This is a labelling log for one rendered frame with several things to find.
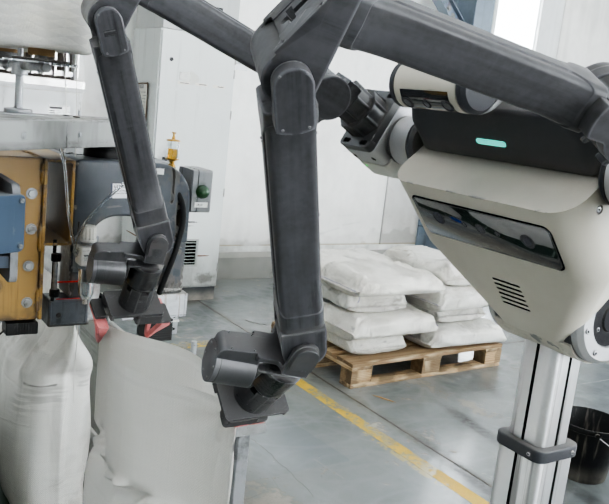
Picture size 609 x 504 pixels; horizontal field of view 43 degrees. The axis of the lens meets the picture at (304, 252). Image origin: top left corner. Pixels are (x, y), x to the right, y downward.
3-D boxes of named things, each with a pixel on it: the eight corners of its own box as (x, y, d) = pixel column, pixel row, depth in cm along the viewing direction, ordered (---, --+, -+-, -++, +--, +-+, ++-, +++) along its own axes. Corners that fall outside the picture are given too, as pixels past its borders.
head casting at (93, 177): (183, 293, 165) (195, 154, 160) (68, 298, 152) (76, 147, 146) (133, 261, 190) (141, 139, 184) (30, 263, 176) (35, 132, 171)
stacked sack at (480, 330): (509, 347, 484) (513, 324, 481) (430, 357, 448) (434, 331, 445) (461, 327, 519) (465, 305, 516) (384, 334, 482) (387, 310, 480)
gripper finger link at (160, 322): (116, 325, 151) (127, 291, 146) (151, 322, 155) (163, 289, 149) (126, 351, 147) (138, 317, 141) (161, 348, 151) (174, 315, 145)
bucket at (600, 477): (629, 482, 342) (640, 427, 337) (586, 495, 326) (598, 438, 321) (574, 453, 366) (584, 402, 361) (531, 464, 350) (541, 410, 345)
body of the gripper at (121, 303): (100, 297, 143) (109, 269, 139) (152, 295, 149) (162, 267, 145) (109, 323, 139) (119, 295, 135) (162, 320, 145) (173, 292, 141)
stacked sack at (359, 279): (448, 297, 443) (452, 272, 440) (356, 303, 406) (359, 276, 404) (401, 278, 477) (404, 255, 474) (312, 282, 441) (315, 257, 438)
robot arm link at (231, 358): (325, 353, 96) (312, 305, 103) (240, 337, 91) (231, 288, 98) (286, 413, 102) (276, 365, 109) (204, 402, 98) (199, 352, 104)
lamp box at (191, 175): (209, 212, 164) (213, 170, 163) (190, 212, 162) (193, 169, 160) (194, 206, 170) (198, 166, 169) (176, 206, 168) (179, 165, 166)
